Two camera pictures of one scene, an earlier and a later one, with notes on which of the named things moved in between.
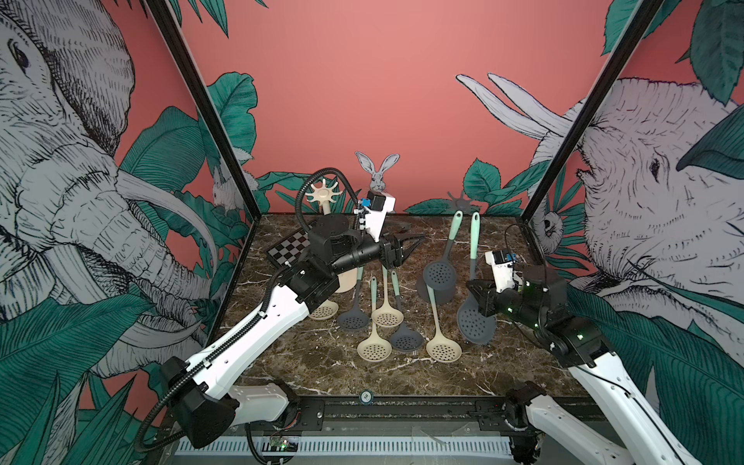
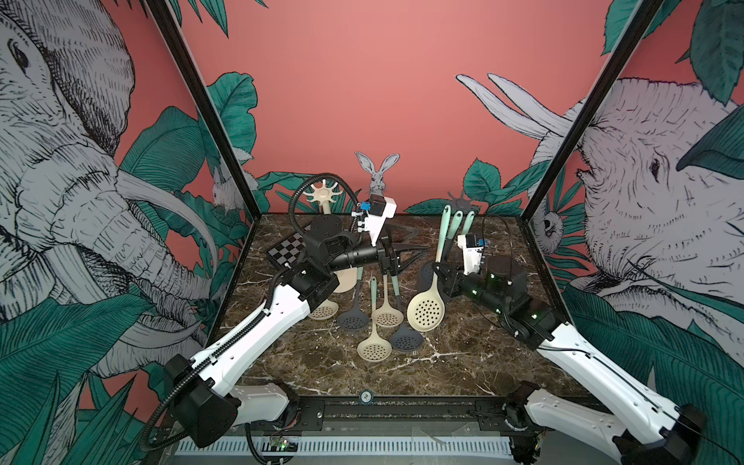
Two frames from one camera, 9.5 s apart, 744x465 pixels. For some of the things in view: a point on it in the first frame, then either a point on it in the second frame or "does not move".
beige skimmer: (439, 346) to (426, 307)
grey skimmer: (477, 328) to (468, 223)
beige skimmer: (387, 317) does not move
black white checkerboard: (285, 251) does not move
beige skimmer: (374, 350) does not move
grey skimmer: (403, 339) does not move
